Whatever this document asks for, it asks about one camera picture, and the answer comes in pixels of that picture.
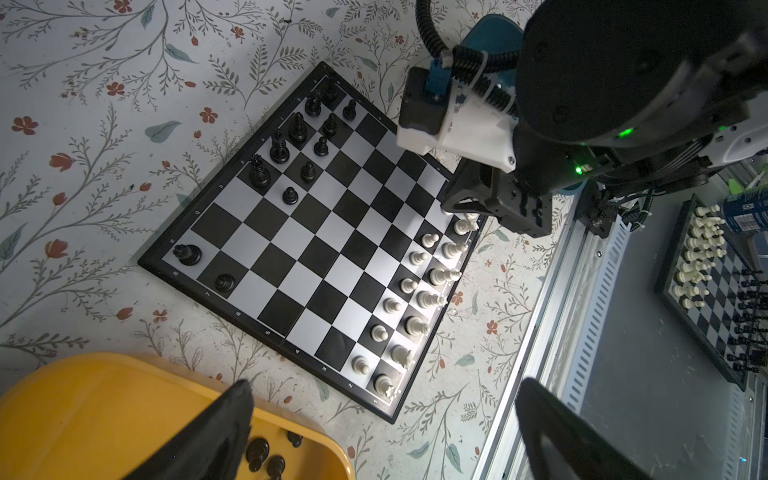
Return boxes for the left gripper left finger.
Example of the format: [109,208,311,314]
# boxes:
[127,380,254,479]

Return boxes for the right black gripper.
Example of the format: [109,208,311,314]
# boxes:
[440,158,552,238]

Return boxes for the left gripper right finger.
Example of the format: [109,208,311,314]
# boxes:
[515,378,649,479]

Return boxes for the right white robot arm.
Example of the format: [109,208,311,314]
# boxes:
[415,1,767,237]

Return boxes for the black pieces in yellow tray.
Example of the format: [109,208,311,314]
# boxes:
[244,428,307,479]

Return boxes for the black white chess board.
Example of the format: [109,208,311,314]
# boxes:
[139,63,482,422]

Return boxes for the teal plastic tray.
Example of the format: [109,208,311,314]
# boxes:
[461,14,523,89]

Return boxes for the blue white box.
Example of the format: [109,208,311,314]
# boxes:
[722,186,768,233]

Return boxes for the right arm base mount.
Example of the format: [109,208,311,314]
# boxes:
[574,180,655,239]

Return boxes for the aluminium front rail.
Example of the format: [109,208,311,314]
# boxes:
[472,213,630,479]

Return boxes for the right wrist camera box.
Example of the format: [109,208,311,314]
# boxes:
[397,67,517,173]

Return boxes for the right black corrugated cable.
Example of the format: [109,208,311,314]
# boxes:
[415,0,523,91]

